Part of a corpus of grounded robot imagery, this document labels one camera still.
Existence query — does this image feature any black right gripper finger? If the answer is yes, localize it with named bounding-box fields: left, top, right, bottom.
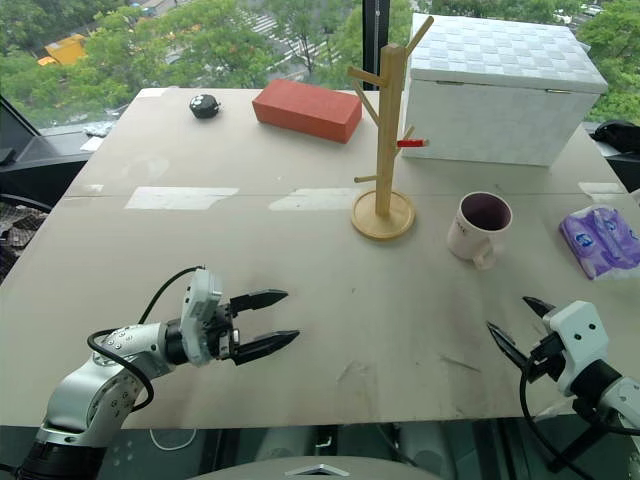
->
left=485, top=321, right=531, bottom=374
left=521, top=295, right=558, bottom=322

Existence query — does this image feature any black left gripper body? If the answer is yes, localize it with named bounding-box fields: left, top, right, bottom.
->
left=209, top=298, right=244, bottom=361

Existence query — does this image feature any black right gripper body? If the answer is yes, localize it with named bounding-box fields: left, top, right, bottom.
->
left=524, top=333, right=567, bottom=384

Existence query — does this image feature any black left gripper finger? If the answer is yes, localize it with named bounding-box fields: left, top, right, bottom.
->
left=232, top=329, right=302, bottom=367
left=229, top=288, right=290, bottom=317

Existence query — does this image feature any wooden mug tree stand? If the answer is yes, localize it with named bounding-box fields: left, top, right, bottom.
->
left=347, top=14, right=436, bottom=243

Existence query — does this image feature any purple tissue pack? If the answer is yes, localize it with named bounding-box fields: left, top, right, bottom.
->
left=558, top=204, right=640, bottom=282

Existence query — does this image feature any white mug with dark inside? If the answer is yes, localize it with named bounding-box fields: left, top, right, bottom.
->
left=445, top=191, right=514, bottom=272

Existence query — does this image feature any white tape patch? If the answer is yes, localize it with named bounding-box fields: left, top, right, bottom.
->
left=124, top=185, right=241, bottom=211
left=578, top=181, right=627, bottom=196

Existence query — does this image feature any grey rounded robot torso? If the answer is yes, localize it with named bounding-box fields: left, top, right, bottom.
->
left=187, top=453, right=444, bottom=480

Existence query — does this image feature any black bag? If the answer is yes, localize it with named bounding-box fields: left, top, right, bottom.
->
left=588, top=119, right=640, bottom=157

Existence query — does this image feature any red brick block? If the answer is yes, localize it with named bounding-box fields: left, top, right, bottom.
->
left=251, top=79, right=364, bottom=147

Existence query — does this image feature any white woven lidded box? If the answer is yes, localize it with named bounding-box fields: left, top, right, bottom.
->
left=399, top=13, right=610, bottom=168

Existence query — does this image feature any small black round gadget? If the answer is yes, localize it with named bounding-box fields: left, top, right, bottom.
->
left=188, top=92, right=222, bottom=121

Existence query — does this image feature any dark mesh chair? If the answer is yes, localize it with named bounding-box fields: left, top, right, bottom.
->
left=0, top=193, right=53, bottom=284

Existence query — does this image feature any dark window ledge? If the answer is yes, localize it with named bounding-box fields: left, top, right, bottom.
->
left=0, top=94, right=92, bottom=197

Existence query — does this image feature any yellow truck outside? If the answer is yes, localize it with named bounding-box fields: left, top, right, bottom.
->
left=36, top=32, right=89, bottom=68

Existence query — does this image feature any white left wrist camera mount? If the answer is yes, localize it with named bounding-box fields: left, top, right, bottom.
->
left=179, top=268, right=225, bottom=368

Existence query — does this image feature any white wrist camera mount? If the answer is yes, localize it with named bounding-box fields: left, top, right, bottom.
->
left=179, top=268, right=225, bottom=368
left=541, top=300, right=612, bottom=397

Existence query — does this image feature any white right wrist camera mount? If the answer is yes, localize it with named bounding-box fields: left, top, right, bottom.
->
left=541, top=300, right=612, bottom=397

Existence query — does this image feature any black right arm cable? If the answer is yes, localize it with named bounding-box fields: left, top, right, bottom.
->
left=518, top=367, right=640, bottom=480

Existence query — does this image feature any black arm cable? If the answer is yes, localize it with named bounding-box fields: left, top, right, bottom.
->
left=86, top=266, right=207, bottom=412
left=518, top=367, right=640, bottom=480

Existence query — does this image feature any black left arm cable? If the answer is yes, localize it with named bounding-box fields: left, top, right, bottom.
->
left=86, top=266, right=207, bottom=412

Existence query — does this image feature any white cable loop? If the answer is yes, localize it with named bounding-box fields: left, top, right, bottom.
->
left=148, top=426, right=199, bottom=450

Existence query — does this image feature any black window frame post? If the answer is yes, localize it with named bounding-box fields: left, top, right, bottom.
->
left=361, top=0, right=414, bottom=94

